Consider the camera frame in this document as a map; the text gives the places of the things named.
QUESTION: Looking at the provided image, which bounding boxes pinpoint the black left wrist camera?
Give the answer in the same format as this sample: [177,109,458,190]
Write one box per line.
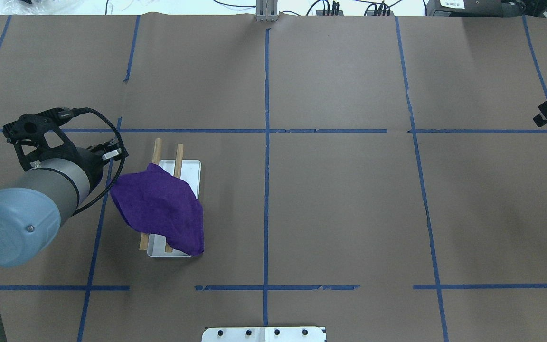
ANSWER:
[2,107,80,171]

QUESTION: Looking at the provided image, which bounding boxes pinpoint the far black connector block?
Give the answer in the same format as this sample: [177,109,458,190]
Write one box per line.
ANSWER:
[311,0,343,17]

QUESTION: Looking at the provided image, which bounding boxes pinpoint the purple towel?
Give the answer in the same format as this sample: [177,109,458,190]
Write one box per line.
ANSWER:
[109,164,205,256]

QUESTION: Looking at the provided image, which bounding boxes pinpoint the black computer box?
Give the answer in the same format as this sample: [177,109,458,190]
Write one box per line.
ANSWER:
[425,0,547,18]

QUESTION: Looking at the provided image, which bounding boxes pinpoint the near black connector block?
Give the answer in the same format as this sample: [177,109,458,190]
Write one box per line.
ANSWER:
[363,1,392,17]

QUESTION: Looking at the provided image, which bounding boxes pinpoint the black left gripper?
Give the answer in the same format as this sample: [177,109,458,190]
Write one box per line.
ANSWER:
[72,138,129,195]

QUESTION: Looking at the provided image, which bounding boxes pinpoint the black connector block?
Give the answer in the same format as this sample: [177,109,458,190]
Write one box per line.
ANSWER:
[311,0,343,17]
[363,1,392,17]

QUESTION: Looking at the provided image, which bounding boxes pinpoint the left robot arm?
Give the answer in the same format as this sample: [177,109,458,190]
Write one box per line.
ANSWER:
[0,139,128,342]

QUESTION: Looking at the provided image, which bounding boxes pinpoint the aluminium frame post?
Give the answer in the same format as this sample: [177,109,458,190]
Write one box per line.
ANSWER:
[255,0,279,22]

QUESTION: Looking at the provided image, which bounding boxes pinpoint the white wooden towel rack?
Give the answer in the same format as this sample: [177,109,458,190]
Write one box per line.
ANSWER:
[140,138,205,258]

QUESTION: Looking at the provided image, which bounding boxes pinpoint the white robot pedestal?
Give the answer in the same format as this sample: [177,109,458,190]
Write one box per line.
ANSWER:
[201,326,327,342]

